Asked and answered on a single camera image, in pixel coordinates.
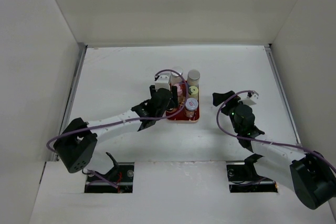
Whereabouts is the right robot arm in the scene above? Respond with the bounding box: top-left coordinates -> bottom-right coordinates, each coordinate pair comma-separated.
212,90 -> 335,210

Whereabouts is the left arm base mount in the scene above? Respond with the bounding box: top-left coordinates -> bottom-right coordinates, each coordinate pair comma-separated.
82,152 -> 135,194

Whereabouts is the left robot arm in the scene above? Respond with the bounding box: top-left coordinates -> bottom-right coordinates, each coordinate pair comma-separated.
53,87 -> 178,182

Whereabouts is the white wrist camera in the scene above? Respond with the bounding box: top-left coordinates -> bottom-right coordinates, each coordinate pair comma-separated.
241,92 -> 259,106
154,73 -> 171,91

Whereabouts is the yellow cap bottle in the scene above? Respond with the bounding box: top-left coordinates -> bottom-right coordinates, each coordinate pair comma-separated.
188,86 -> 199,101

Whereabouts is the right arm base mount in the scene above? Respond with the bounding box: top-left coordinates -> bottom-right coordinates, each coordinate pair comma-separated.
226,154 -> 278,193

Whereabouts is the tall jar blue label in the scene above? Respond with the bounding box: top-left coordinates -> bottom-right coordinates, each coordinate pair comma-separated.
187,69 -> 201,87
171,67 -> 183,85

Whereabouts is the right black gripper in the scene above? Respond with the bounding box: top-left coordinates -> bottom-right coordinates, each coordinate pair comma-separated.
213,91 -> 250,134

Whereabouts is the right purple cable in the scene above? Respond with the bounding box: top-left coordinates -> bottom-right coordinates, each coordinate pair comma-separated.
216,90 -> 336,175

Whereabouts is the red lacquer tray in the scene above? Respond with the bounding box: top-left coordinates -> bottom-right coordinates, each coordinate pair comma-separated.
166,83 -> 200,123

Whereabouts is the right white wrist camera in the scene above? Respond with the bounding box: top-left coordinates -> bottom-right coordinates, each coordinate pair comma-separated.
241,92 -> 259,106

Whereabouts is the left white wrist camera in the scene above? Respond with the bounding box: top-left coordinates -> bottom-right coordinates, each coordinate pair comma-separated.
154,73 -> 171,91

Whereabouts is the pink cap bottle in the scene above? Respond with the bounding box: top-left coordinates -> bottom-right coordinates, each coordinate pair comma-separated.
174,83 -> 185,105

